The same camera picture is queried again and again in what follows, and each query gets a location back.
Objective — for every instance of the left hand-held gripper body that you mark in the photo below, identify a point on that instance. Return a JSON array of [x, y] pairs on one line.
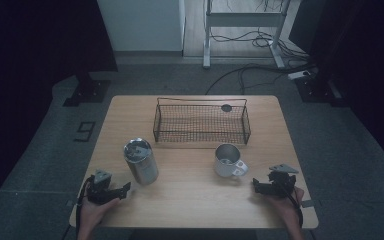
[[99, 191]]

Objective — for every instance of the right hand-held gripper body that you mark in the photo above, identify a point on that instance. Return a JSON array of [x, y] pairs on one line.
[[281, 183]]

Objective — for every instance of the steel tumbler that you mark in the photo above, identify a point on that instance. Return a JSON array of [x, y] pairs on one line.
[[141, 163]]

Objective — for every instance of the white mug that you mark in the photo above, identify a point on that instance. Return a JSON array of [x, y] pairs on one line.
[[227, 161]]

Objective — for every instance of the person's left hand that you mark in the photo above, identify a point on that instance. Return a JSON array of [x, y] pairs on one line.
[[91, 213]]

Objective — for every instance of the person's right hand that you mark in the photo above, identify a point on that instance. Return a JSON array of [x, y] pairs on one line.
[[286, 208]]

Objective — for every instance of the grey tape strip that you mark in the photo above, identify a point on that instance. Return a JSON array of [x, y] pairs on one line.
[[70, 203], [307, 203]]

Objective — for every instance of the dark round disc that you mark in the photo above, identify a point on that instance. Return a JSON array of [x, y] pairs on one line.
[[226, 107]]

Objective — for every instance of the black stand base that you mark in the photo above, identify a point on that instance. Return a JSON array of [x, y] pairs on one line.
[[88, 91], [316, 90]]

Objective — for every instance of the white power strip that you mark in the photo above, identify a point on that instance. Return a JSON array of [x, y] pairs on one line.
[[298, 74]]

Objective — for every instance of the dark curtain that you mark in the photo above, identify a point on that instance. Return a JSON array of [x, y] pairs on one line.
[[363, 50], [30, 40]]

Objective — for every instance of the white cabinet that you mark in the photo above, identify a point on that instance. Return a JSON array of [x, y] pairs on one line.
[[141, 25]]

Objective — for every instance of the white desk frame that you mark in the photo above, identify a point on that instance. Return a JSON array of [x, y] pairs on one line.
[[243, 19]]

